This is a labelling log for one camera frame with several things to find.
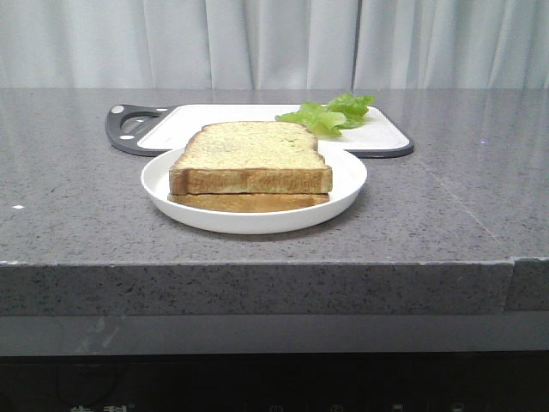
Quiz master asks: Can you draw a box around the bread slice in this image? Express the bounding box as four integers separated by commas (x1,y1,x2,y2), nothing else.
169,121,333,195
167,193,329,213

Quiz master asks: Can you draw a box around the green lettuce leaf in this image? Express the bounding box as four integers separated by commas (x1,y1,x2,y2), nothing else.
275,94,376,137

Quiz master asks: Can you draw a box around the white round plate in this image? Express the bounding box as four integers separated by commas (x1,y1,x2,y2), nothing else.
141,142,367,234

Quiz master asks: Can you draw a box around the white cutting board grey rim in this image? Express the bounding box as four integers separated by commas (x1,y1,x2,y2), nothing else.
105,104,414,159

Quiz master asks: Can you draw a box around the black appliance front panel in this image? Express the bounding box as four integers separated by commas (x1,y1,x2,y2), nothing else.
1,352,548,411

